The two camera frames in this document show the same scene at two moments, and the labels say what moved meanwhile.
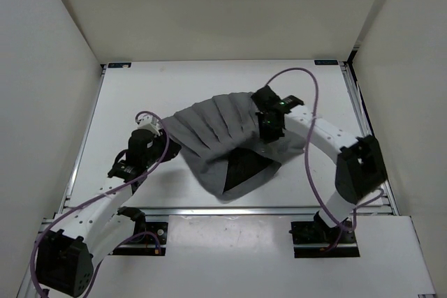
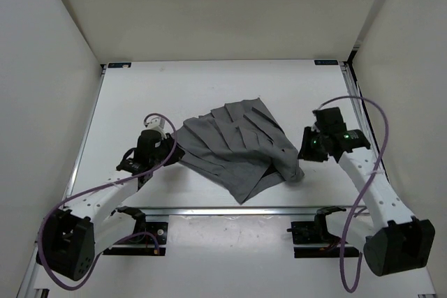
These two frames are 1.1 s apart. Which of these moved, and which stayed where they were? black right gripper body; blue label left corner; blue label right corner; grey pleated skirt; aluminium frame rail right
Moved: grey pleated skirt; black right gripper body
Stayed: aluminium frame rail right; blue label right corner; blue label left corner
